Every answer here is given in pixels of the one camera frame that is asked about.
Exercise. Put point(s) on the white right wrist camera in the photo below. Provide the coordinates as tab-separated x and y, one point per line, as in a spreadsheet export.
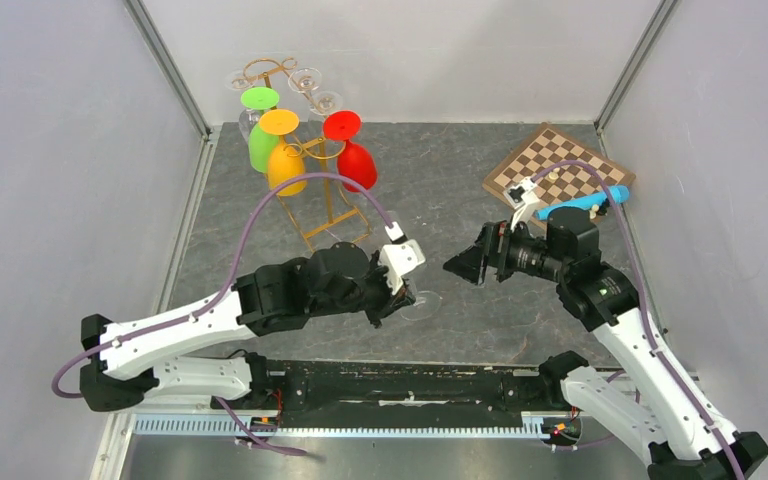
524	200

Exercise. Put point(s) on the black chess piece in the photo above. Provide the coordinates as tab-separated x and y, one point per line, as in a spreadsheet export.
603	209

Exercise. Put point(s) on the green wine glass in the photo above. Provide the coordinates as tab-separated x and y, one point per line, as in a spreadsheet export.
256	102

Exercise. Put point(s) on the orange wine glass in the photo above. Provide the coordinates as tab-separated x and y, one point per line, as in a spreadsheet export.
284	162

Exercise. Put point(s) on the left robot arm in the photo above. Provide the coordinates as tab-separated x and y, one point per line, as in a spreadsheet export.
137	360

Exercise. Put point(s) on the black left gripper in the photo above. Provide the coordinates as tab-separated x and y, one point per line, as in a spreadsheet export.
390	303

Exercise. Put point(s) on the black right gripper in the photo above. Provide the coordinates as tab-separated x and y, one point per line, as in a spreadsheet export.
497	241

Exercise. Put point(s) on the wooden chessboard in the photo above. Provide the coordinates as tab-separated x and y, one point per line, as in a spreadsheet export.
582	169

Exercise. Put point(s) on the red wine glass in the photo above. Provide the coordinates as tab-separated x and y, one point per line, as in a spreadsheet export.
354	161

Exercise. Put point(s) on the gold wire glass rack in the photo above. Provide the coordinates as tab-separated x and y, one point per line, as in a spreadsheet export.
315	206

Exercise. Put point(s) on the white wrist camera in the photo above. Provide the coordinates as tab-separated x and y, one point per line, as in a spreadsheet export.
524	200
400	257

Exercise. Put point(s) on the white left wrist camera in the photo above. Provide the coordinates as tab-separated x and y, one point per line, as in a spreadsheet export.
400	257

